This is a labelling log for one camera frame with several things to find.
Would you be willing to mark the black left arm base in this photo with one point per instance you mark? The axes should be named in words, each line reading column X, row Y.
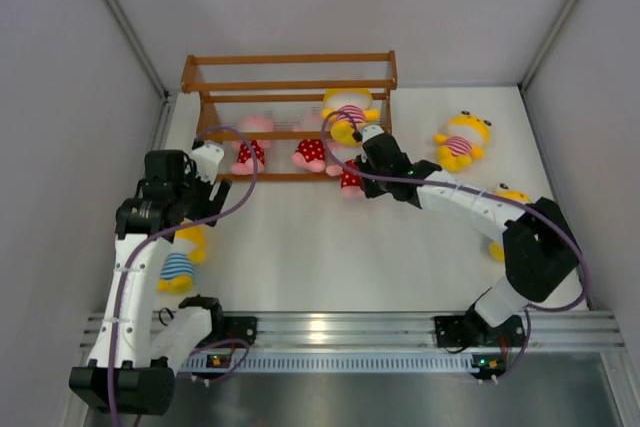
column 240, row 327

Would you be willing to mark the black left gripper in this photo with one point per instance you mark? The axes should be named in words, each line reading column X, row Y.
column 205, row 187

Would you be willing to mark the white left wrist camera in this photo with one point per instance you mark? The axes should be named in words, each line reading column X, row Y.
column 208, row 156

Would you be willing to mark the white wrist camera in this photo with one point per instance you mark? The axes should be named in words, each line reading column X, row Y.
column 367, row 132
column 208, row 156

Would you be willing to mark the pink plush toy on shelf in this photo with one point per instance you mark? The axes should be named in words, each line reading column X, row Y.
column 252, row 158

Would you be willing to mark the yellow plush blue stripes left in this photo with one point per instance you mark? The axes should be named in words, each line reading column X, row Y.
column 187, row 252

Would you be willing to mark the yellow plush toy blue stripes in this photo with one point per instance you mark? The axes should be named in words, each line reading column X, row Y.
column 495, row 249

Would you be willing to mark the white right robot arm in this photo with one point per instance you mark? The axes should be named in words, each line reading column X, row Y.
column 539, row 248

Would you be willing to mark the pink plush toy polka dress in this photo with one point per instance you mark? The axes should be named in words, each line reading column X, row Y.
column 311, row 154

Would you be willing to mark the yellow plush toy pink stripes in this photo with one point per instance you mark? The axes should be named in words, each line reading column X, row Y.
column 463, row 141

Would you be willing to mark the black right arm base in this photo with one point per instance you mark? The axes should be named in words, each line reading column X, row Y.
column 457, row 333

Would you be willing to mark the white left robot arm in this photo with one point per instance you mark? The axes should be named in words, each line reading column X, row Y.
column 128, row 371

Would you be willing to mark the aluminium mounting rail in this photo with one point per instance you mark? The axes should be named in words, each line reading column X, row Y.
column 564, row 331

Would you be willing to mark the pink plush toy red dress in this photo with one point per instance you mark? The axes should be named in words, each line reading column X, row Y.
column 350, row 184

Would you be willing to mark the grey slotted cable duct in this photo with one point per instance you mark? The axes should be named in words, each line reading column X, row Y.
column 263, row 362

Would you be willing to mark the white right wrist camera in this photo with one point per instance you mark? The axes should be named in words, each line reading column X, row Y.
column 367, row 132

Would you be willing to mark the yellow plush toy on shelf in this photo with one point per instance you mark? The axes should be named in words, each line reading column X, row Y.
column 348, row 109

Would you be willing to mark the brown wooden two-tier shelf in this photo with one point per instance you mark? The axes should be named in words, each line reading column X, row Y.
column 224, row 104

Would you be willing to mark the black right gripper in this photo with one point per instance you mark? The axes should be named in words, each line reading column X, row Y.
column 370, row 190

